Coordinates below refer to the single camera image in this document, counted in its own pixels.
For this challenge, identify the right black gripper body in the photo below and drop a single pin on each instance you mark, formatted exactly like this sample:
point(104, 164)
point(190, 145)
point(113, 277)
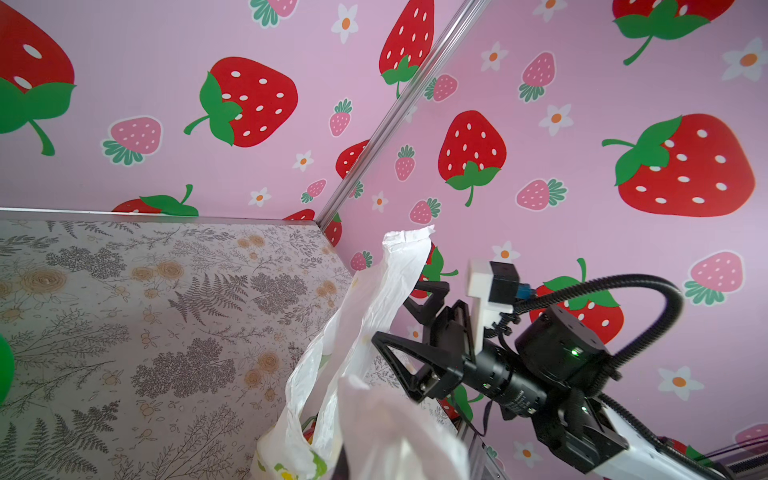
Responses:
point(546, 376)

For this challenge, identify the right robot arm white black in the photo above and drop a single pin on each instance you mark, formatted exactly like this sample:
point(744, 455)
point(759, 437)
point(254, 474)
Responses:
point(611, 442)

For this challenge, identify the white lemon print plastic bag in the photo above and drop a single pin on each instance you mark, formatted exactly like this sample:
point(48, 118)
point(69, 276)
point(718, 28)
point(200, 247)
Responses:
point(336, 426)

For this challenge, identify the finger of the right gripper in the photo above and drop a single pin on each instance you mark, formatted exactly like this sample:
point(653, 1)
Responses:
point(426, 312)
point(418, 367)

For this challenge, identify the green plastic basket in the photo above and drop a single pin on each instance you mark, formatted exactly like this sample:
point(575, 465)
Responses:
point(7, 368)

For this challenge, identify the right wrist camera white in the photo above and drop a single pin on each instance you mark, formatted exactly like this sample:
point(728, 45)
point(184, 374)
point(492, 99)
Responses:
point(493, 288)

